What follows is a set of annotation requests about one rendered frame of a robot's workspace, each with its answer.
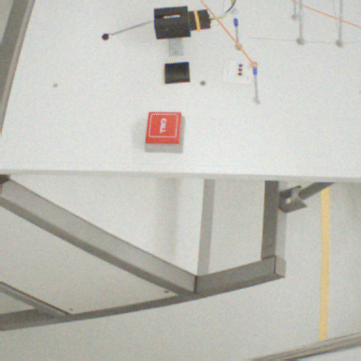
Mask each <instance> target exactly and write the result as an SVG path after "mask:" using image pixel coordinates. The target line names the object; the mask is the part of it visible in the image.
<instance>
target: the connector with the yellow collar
mask: <svg viewBox="0 0 361 361"><path fill-rule="evenodd" d="M196 12H197V17H198V20H199V26H200V30H204V29H209V28H211V23H212V21H210V18H209V17H210V14H208V10H207V9H206V8H205V9H201V10H197V11H196ZM188 14H189V26H190V31H194V30H197V27H196V17H195V13H194V12H193V11H191V10H190V11H188Z"/></svg>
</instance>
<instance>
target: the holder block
mask: <svg viewBox="0 0 361 361"><path fill-rule="evenodd" d="M188 11H189V10H188V6H181V7H172V8H155V9H154V15H153V18H154V19H153V27H154V31H155V34H156V38H157V39H174V38H185V37H187V38H191V31H190V26H189V14H188ZM175 15H180V17H169V18H164V17H165V16H175ZM166 29H168V30H166Z"/></svg>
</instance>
